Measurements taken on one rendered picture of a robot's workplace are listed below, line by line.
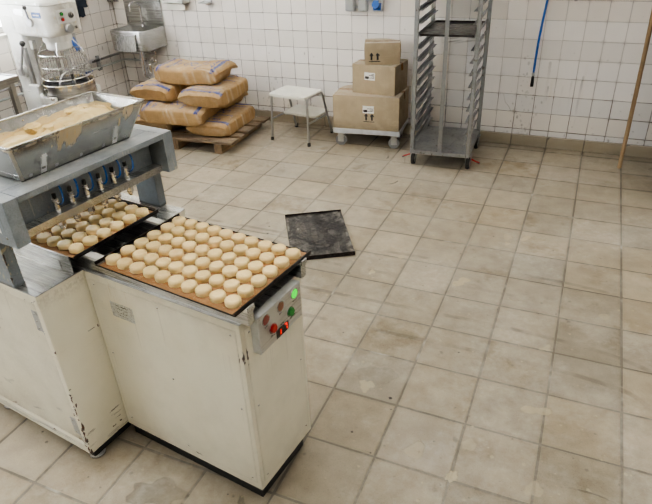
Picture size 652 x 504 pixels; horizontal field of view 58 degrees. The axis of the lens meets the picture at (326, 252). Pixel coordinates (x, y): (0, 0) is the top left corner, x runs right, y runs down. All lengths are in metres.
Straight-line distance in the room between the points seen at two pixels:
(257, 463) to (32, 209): 1.15
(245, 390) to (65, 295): 0.72
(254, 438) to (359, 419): 0.66
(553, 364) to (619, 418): 0.38
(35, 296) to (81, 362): 0.35
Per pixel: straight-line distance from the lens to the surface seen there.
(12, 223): 2.02
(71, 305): 2.24
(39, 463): 2.78
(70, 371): 2.34
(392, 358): 2.91
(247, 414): 2.03
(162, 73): 5.79
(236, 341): 1.82
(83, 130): 2.17
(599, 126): 5.48
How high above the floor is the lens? 1.90
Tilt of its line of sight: 31 degrees down
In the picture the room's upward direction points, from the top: 3 degrees counter-clockwise
